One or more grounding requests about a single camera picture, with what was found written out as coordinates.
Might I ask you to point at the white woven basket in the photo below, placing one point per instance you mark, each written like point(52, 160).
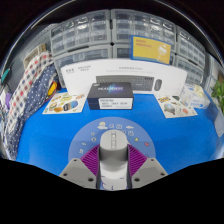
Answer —
point(33, 55)

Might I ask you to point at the clear plastic pack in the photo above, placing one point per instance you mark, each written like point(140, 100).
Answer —
point(195, 96)

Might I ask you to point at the teal flat object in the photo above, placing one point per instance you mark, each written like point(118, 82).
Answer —
point(5, 76)

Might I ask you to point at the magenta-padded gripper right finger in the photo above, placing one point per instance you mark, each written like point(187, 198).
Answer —
point(148, 173)

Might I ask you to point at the colourful sticker sheet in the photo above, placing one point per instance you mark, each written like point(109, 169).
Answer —
point(175, 106)
point(63, 104)

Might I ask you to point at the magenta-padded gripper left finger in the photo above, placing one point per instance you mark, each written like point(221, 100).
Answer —
point(78, 173)

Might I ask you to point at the purple soft object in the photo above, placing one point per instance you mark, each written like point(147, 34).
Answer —
point(8, 101)

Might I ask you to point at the green potted plant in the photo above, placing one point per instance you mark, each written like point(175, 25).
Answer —
point(219, 95)

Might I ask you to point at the white computer mouse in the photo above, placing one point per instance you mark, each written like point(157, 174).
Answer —
point(113, 150)

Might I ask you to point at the round blue cartoon mouse pad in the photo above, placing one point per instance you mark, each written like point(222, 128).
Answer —
point(83, 136)

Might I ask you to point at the small black box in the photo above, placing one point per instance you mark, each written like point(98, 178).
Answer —
point(110, 96)

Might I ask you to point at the grey wide-drawer cabinet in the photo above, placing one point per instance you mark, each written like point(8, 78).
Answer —
point(120, 51)
point(193, 73)
point(83, 55)

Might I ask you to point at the grey pegboard panel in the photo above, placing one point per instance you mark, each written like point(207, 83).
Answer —
point(36, 38)

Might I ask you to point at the red blue checkered cloth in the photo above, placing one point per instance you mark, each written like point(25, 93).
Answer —
point(28, 80)

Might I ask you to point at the blue and yellow box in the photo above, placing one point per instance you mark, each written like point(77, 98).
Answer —
point(150, 49)

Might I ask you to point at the long white keyboard box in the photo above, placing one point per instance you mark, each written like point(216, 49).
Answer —
point(83, 73)

